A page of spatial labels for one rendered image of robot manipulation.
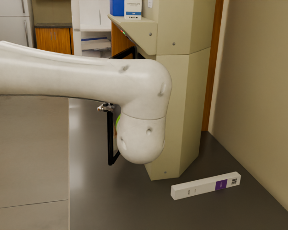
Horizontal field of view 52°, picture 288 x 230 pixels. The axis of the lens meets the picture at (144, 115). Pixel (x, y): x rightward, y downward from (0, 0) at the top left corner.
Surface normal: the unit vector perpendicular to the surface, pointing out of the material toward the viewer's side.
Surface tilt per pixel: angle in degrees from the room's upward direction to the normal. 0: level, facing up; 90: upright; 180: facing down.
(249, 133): 90
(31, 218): 0
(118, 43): 90
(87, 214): 0
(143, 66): 29
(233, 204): 0
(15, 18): 90
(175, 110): 90
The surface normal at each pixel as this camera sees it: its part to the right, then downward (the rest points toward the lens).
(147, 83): 0.05, 0.09
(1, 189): 0.03, -0.92
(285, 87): -0.97, 0.07
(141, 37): 0.23, 0.38
